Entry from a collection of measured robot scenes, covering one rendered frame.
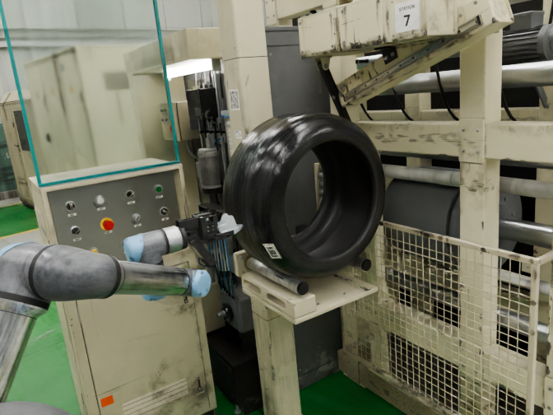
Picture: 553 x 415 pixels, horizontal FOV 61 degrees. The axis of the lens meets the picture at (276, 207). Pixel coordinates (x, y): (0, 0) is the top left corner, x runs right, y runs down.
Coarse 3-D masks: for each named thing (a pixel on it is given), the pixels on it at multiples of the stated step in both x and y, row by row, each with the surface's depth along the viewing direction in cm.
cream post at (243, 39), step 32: (224, 0) 169; (256, 0) 169; (224, 32) 173; (256, 32) 171; (224, 64) 179; (256, 64) 173; (256, 96) 175; (256, 320) 202; (288, 320) 200; (288, 352) 203; (288, 384) 206
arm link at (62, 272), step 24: (48, 264) 93; (72, 264) 94; (96, 264) 97; (120, 264) 102; (144, 264) 112; (48, 288) 93; (72, 288) 94; (96, 288) 96; (120, 288) 103; (144, 288) 110; (168, 288) 118; (192, 288) 126
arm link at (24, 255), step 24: (0, 264) 98; (24, 264) 95; (0, 288) 95; (24, 288) 95; (0, 312) 94; (24, 312) 95; (0, 336) 93; (24, 336) 96; (0, 360) 92; (0, 384) 91
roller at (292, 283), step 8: (248, 264) 180; (256, 264) 175; (264, 264) 172; (264, 272) 170; (272, 272) 166; (280, 272) 164; (272, 280) 167; (280, 280) 161; (288, 280) 158; (296, 280) 156; (288, 288) 159; (296, 288) 153; (304, 288) 154
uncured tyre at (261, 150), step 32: (256, 128) 158; (288, 128) 145; (320, 128) 147; (352, 128) 154; (256, 160) 144; (288, 160) 142; (320, 160) 184; (352, 160) 179; (224, 192) 158; (256, 192) 142; (352, 192) 184; (384, 192) 166; (256, 224) 144; (320, 224) 187; (352, 224) 181; (256, 256) 159; (288, 256) 148; (320, 256) 177; (352, 256) 163
